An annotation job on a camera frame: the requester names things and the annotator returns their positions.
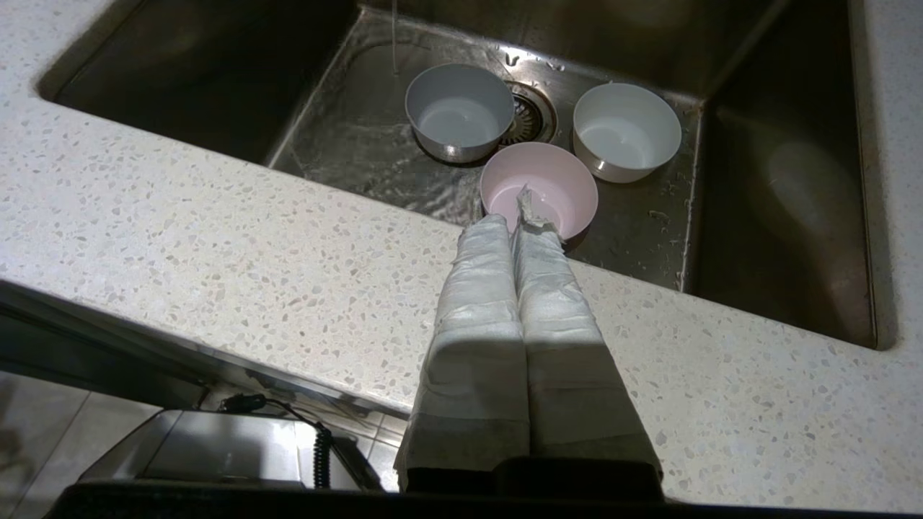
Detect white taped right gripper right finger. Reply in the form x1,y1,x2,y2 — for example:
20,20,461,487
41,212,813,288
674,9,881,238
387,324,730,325
498,186,663,498

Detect white ceramic bowl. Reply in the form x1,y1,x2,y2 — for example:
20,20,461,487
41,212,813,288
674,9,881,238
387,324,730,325
573,81,682,184

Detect dark under-counter cabinet front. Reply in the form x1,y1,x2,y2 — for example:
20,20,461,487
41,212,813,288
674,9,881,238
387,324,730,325
0,280,405,422

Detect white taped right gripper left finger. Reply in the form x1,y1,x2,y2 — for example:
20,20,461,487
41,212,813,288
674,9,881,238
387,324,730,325
395,214,531,494

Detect stainless steel sink basin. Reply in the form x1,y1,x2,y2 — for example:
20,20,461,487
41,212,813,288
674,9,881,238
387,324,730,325
36,0,898,352

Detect light blue bowl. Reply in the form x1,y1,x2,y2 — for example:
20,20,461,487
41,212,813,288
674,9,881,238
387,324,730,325
405,63,516,164

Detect pink bowl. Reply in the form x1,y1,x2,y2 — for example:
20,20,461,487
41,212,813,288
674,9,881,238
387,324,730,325
480,141,599,242

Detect round metal drain strainer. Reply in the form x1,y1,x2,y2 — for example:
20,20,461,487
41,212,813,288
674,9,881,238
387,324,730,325
498,81,558,148

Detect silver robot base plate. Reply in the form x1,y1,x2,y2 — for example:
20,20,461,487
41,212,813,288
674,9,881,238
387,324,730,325
78,409,383,492

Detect coiled black cable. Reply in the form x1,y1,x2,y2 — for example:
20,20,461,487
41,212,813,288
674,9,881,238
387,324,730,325
216,393,334,491

